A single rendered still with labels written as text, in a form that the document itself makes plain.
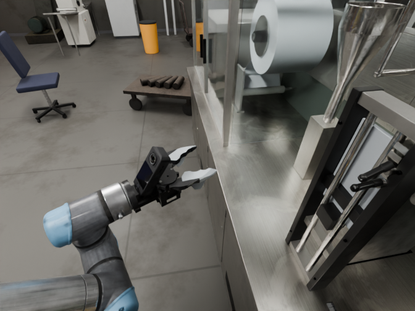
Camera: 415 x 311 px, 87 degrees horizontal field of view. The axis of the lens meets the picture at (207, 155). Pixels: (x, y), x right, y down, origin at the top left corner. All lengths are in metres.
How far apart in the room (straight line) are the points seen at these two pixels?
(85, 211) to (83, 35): 6.78
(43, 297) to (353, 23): 0.88
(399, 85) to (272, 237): 0.69
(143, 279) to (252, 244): 1.09
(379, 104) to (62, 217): 0.58
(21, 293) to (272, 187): 0.82
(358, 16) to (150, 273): 1.70
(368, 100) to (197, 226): 1.61
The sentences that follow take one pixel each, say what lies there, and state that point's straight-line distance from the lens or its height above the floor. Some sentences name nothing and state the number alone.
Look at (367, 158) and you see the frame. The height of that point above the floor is 1.32.
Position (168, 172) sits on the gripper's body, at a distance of 0.52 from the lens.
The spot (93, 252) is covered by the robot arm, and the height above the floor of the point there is 1.15.
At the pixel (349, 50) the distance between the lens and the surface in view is 0.81.
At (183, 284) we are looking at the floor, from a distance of 1.71.
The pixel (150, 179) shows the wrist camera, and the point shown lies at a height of 1.27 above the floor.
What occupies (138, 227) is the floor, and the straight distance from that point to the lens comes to 1.96.
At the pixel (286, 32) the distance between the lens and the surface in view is 1.01.
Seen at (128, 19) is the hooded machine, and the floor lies 0.49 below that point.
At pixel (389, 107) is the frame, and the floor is 1.44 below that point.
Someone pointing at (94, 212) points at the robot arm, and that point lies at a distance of 0.49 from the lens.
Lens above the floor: 1.60
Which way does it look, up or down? 40 degrees down
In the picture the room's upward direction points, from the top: straight up
